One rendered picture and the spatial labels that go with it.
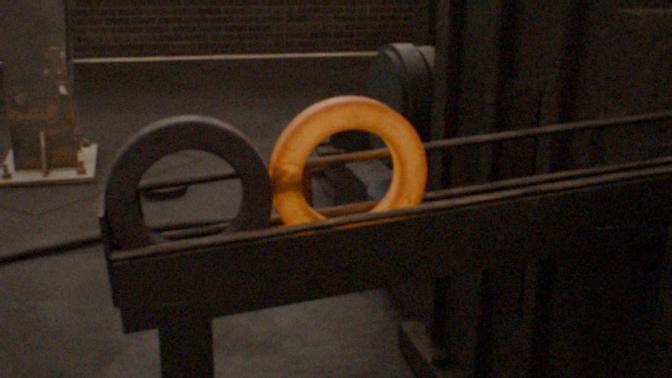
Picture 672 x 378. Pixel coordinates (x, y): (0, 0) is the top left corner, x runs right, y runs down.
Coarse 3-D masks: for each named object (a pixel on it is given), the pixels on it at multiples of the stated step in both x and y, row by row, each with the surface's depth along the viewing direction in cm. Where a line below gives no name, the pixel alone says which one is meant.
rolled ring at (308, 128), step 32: (352, 96) 89; (288, 128) 88; (320, 128) 87; (352, 128) 88; (384, 128) 89; (288, 160) 87; (416, 160) 91; (288, 192) 88; (416, 192) 92; (288, 224) 89
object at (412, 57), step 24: (384, 48) 231; (408, 48) 222; (432, 48) 226; (384, 72) 227; (408, 72) 214; (432, 72) 217; (384, 96) 228; (408, 96) 214; (432, 96) 216; (408, 120) 215; (384, 144) 231; (336, 168) 270; (360, 168) 254; (384, 168) 254; (336, 192) 272; (360, 192) 243; (408, 288) 206
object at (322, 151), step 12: (336, 132) 320; (348, 132) 296; (360, 132) 274; (324, 144) 332; (336, 144) 321; (348, 144) 297; (360, 144) 294; (324, 156) 315; (312, 168) 337; (324, 168) 332; (324, 192) 310
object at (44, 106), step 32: (0, 0) 302; (32, 0) 305; (64, 0) 336; (0, 32) 306; (32, 32) 309; (64, 32) 310; (32, 64) 312; (64, 64) 312; (32, 96) 316; (64, 96) 318; (32, 128) 319; (64, 128) 323; (32, 160) 323; (64, 160) 327
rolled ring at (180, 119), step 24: (168, 120) 84; (192, 120) 83; (216, 120) 86; (144, 144) 82; (168, 144) 83; (192, 144) 83; (216, 144) 84; (240, 144) 85; (120, 168) 82; (144, 168) 83; (240, 168) 85; (264, 168) 86; (120, 192) 83; (264, 192) 87; (120, 216) 84; (240, 216) 88; (264, 216) 88; (120, 240) 85; (144, 240) 85
